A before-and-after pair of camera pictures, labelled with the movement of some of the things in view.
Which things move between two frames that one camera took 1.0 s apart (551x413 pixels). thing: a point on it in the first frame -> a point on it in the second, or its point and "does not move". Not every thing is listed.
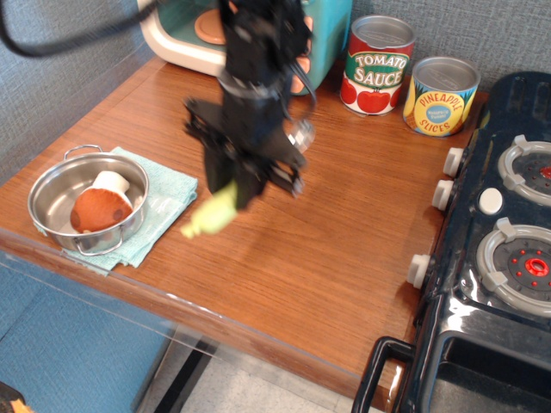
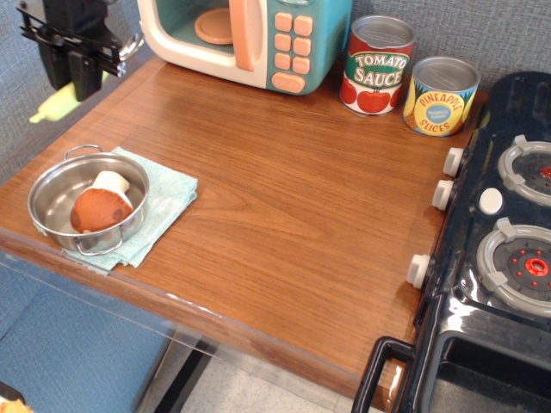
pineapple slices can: x=441 y=97 does not move
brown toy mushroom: x=103 y=204 does not move
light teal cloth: x=169 y=192 does not move
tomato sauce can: x=377 y=61 does not move
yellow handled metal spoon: x=220 y=210 -> x=66 y=97
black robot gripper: x=245 y=136 -> x=78 y=27
